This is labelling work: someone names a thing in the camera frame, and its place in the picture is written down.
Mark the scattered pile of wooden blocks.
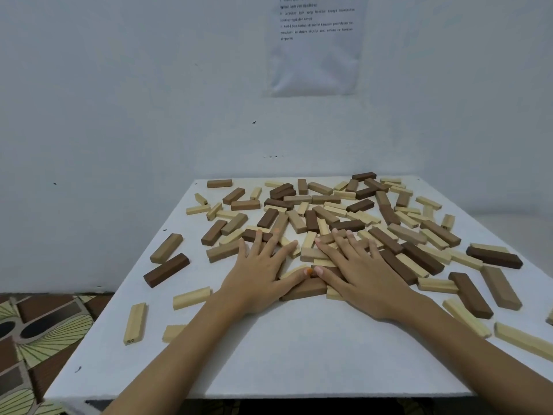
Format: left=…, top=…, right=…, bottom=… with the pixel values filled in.
left=124, top=172, right=553, bottom=364

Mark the person's right forearm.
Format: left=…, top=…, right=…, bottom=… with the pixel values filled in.
left=380, top=292, right=553, bottom=415

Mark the person's left forearm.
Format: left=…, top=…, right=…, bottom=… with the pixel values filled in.
left=101, top=292, right=258, bottom=415

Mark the patterned brown green floor mat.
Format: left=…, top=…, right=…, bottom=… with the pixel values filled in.
left=0, top=293, right=115, bottom=415

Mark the person's left hand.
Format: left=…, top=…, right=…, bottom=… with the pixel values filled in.
left=217, top=230, right=314, bottom=317

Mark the white printed paper sheet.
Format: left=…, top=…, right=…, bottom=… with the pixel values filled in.
left=266, top=0, right=363, bottom=98

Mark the person's right hand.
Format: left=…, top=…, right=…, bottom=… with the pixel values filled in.
left=314, top=230, right=418, bottom=321

